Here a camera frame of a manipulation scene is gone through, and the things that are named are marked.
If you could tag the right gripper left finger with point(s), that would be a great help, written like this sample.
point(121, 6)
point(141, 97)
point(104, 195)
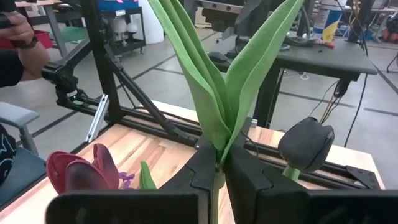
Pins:
point(202, 174)

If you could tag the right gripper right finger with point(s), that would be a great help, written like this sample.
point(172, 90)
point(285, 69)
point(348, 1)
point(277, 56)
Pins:
point(258, 199)

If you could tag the yellow orange tulip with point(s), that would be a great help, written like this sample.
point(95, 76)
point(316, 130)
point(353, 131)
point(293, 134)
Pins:
point(211, 93)

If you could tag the dark red tulip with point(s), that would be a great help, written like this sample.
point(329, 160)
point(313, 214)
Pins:
point(81, 177)

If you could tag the person's forearm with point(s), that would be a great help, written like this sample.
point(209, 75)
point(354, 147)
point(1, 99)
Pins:
point(35, 60)

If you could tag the purple flower spray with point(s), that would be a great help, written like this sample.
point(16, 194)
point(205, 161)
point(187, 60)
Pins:
point(126, 179)

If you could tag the black computer mouse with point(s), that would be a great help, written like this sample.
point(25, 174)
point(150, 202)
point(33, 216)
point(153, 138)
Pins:
point(217, 56)

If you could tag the black wheeled cart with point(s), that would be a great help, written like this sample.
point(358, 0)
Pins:
point(133, 46)

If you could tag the white plastic bin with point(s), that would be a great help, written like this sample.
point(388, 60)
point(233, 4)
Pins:
point(152, 25)

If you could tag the grey office chair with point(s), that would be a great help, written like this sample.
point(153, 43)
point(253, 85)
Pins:
point(18, 115)

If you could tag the white blue yellow canister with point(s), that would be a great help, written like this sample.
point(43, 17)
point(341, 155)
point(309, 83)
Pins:
point(326, 18)

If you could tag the red plastic bin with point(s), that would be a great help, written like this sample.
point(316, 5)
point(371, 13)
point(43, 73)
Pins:
point(43, 37)

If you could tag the person's wristband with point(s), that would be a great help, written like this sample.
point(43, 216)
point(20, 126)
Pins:
point(26, 43)

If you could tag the person's hand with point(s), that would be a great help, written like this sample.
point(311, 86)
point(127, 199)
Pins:
point(18, 29)

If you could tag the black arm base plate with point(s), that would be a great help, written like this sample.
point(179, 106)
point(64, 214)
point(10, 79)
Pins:
point(363, 177)

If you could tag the silver metal bracket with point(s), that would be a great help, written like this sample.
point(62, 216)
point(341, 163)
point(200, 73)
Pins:
point(98, 118)

